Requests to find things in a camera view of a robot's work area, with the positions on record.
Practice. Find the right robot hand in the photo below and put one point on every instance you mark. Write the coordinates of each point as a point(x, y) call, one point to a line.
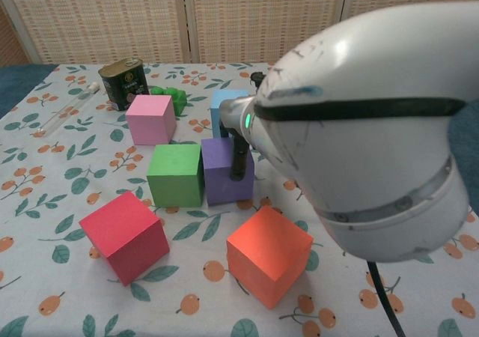
point(238, 157)

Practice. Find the purple foam cube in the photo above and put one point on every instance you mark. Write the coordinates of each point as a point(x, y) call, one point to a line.
point(221, 179)

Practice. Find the light blue foam cube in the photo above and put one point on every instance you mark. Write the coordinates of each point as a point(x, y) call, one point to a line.
point(215, 121)

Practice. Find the pink foam cube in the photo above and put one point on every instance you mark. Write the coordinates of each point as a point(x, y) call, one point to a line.
point(149, 121)

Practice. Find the orange foam cube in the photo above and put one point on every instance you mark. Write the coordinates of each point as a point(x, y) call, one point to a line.
point(267, 254)

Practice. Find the crimson red foam cube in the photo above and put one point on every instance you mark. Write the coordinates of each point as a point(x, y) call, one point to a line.
point(123, 236)

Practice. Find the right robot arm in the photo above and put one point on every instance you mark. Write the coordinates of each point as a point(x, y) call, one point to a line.
point(374, 157)

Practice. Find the green foam cube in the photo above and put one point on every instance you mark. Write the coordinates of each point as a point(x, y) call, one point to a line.
point(174, 176)

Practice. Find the green toy building brick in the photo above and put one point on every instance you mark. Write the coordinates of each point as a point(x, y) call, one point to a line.
point(180, 100)

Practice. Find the dark green tin can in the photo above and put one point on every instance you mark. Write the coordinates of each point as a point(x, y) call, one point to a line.
point(121, 84)

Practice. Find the clear glass test tube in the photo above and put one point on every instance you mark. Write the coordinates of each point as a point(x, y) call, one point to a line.
point(69, 108)

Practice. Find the floral fruit print tablecloth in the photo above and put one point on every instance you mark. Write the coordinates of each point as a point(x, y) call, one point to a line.
point(56, 187)

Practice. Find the woven folding screen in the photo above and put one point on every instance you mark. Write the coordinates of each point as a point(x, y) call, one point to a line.
point(112, 15)

